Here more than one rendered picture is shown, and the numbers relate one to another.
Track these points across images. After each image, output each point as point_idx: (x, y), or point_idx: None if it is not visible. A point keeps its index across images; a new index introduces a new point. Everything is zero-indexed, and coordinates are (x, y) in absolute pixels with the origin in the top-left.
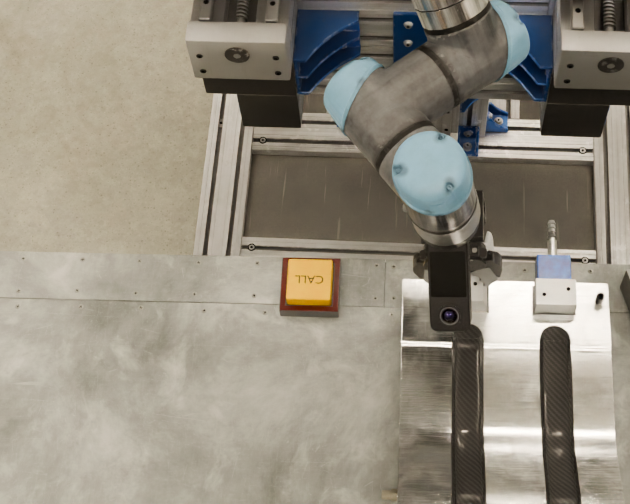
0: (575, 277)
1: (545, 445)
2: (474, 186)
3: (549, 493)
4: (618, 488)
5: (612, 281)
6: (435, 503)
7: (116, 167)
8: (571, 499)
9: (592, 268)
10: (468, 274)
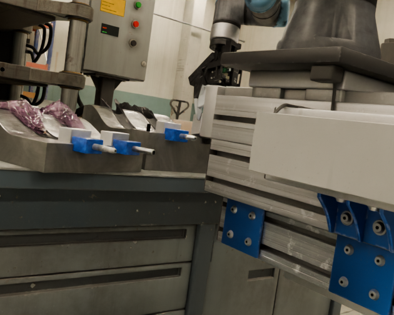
0: (165, 174)
1: (134, 128)
2: (219, 15)
3: (124, 114)
4: (100, 113)
5: (146, 172)
6: (158, 116)
7: None
8: (115, 114)
9: (160, 174)
10: (201, 63)
